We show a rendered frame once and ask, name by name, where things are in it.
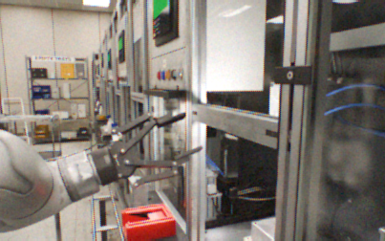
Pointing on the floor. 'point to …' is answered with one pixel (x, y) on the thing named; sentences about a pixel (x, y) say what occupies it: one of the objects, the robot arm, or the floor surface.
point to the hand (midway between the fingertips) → (182, 135)
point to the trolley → (35, 120)
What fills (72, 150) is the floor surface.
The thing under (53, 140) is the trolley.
